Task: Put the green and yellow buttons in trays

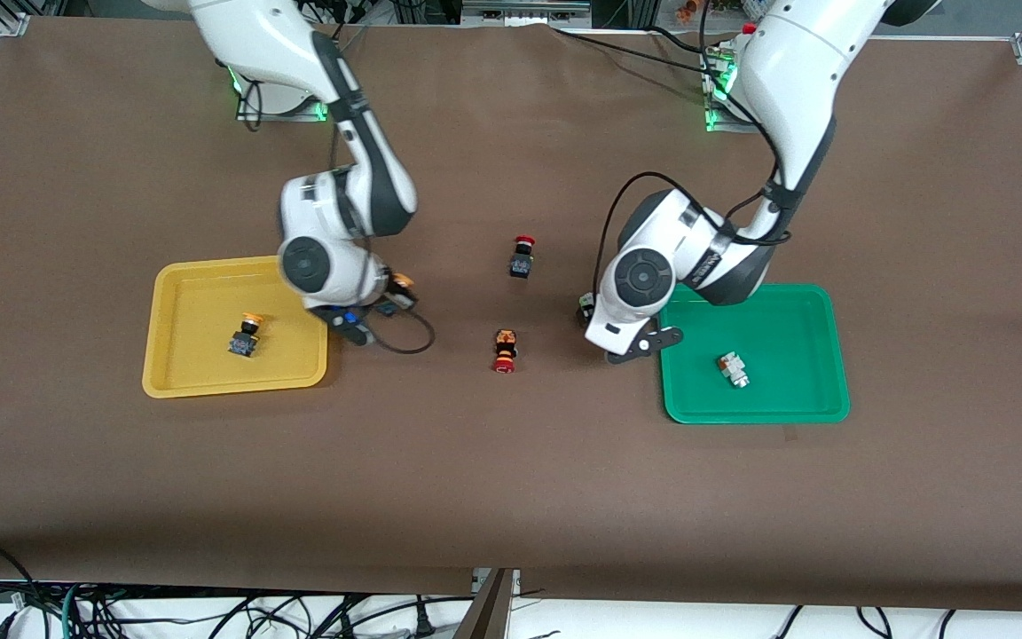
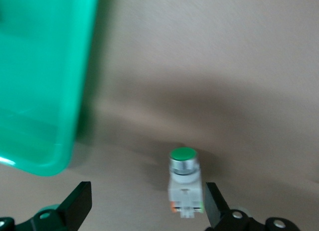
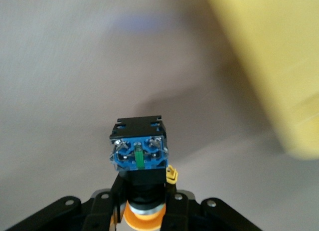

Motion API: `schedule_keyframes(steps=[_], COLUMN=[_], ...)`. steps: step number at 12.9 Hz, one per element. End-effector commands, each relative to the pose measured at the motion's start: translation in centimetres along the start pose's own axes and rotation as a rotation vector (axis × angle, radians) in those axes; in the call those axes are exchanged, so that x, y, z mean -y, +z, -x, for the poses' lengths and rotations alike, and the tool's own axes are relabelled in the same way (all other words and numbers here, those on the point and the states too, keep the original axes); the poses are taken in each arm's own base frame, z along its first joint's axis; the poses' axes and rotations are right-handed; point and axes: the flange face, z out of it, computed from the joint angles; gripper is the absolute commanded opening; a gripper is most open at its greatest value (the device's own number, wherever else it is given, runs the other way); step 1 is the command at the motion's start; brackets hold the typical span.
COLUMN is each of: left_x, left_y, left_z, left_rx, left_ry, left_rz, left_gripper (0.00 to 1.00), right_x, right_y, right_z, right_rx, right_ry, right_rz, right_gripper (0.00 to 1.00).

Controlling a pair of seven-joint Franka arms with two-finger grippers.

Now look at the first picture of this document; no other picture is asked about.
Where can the yellow push button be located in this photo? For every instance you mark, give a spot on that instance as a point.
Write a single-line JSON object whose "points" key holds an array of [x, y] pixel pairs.
{"points": [[402, 283], [243, 342]]}

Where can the green push button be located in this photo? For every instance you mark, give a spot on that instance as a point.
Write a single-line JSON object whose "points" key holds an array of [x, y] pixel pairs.
{"points": [[584, 309], [731, 369]]}

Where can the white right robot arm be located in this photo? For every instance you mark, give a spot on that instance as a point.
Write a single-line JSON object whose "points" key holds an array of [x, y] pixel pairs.
{"points": [[254, 35]]}

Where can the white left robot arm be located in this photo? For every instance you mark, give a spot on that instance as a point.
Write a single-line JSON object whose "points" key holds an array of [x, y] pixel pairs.
{"points": [[795, 80]]}

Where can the red push button, orange bands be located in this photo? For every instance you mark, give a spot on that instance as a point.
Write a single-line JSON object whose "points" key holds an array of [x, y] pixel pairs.
{"points": [[505, 342]]}

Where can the red push button, black body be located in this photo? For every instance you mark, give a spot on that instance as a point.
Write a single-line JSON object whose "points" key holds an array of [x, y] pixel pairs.
{"points": [[521, 264]]}

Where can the brown table cover mat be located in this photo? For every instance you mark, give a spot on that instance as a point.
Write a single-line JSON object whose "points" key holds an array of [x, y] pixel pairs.
{"points": [[511, 461]]}

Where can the green plastic tray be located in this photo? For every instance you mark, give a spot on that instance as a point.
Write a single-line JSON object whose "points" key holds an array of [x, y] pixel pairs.
{"points": [[786, 337]]}

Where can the yellow plastic tray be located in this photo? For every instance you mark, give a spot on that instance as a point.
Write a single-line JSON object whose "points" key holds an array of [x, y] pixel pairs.
{"points": [[192, 355]]}

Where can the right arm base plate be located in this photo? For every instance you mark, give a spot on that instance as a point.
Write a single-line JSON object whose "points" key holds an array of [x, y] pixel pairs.
{"points": [[285, 111]]}

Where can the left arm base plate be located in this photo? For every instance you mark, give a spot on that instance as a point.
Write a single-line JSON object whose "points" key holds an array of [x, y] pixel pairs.
{"points": [[717, 115]]}

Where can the wooden table post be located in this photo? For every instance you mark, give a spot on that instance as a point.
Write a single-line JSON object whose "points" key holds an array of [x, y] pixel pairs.
{"points": [[489, 612]]}

